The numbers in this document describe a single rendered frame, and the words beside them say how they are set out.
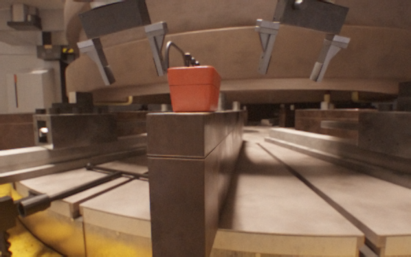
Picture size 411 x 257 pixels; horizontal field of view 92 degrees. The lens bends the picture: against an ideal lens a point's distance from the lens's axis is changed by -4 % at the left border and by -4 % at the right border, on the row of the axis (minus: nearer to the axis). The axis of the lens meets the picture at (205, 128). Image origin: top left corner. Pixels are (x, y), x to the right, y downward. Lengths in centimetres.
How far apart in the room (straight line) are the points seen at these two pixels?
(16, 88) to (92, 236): 401
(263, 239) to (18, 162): 137
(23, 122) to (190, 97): 231
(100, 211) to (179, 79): 61
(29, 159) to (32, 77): 320
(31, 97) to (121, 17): 426
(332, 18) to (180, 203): 51
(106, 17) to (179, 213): 45
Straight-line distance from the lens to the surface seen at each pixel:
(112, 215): 91
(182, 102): 60
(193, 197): 50
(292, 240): 77
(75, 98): 172
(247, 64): 116
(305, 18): 48
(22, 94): 478
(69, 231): 122
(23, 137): 275
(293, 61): 120
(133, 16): 47
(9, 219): 126
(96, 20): 50
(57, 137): 154
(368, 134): 145
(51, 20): 403
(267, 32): 46
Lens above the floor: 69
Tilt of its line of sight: 5 degrees down
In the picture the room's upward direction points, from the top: 1 degrees counter-clockwise
